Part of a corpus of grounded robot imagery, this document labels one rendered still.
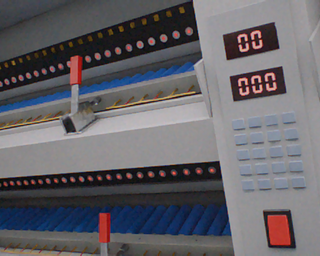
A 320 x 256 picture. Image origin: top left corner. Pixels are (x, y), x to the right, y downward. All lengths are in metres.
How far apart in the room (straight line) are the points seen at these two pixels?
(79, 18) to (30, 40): 0.13
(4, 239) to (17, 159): 0.21
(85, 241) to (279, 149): 0.33
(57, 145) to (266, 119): 0.25
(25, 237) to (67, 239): 0.09
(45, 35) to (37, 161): 0.31
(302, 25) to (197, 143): 0.14
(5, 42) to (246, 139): 0.61
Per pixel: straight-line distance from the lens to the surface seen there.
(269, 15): 0.34
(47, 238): 0.64
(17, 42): 0.83
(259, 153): 0.35
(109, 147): 0.44
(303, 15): 0.34
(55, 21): 0.75
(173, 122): 0.38
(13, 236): 0.70
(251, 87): 0.34
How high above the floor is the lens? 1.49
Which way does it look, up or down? 3 degrees down
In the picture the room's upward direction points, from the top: 10 degrees counter-clockwise
